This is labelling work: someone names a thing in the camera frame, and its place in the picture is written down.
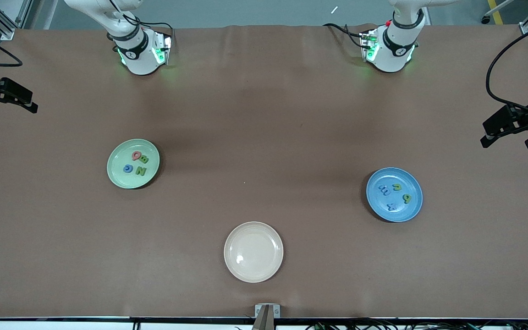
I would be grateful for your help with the light green plate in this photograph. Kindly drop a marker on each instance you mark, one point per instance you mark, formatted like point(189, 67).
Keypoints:
point(117, 174)

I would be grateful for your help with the grey metal bracket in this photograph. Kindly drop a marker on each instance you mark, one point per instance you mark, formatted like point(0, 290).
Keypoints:
point(258, 311)

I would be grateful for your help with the brown table cover sheet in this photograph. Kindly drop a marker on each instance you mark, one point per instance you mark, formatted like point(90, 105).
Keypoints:
point(264, 114)

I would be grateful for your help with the blue foam letter m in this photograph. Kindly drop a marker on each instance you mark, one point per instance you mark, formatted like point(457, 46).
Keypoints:
point(384, 189)

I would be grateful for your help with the green foam letter q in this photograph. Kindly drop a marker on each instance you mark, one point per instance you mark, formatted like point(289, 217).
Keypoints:
point(407, 200)

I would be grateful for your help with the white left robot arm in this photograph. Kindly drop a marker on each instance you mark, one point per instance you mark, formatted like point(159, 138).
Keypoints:
point(390, 57)

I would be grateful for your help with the blue foam letter x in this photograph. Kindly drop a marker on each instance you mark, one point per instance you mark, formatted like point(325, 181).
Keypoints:
point(391, 207)

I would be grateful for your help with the beige plate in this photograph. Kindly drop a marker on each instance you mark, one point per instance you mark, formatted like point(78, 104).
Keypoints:
point(253, 252)

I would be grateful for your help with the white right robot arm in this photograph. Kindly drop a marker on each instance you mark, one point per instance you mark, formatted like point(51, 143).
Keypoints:
point(140, 59)

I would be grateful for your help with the blue plate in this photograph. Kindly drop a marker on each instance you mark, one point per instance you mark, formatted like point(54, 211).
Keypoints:
point(410, 181)

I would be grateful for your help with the blue foam letter C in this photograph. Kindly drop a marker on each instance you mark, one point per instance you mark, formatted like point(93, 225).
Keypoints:
point(128, 172)

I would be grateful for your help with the white table front rail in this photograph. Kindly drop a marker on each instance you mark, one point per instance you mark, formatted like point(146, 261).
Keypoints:
point(62, 326)

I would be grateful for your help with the green foam letter B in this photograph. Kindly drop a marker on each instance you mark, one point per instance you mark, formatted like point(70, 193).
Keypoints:
point(142, 159)

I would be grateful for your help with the black caster wheel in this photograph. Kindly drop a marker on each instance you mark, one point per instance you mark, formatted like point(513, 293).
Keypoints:
point(486, 19)

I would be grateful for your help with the pink foam letter Q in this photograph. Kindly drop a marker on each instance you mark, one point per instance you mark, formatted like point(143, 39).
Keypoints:
point(133, 156)

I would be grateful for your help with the tan camera mast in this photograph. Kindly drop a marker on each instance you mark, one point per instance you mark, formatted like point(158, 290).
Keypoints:
point(264, 321)

